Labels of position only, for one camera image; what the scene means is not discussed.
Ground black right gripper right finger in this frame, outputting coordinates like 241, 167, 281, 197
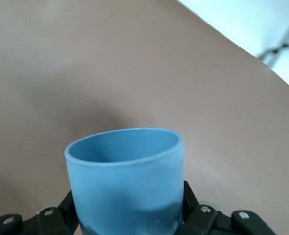
175, 180, 275, 235

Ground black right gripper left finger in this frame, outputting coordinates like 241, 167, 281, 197
0, 190, 83, 235

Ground brown table cover mat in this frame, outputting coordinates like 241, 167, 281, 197
0, 0, 289, 235

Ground blue plastic cup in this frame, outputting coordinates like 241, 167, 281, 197
64, 127, 185, 235

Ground metal stand legs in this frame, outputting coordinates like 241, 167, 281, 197
258, 14, 289, 67

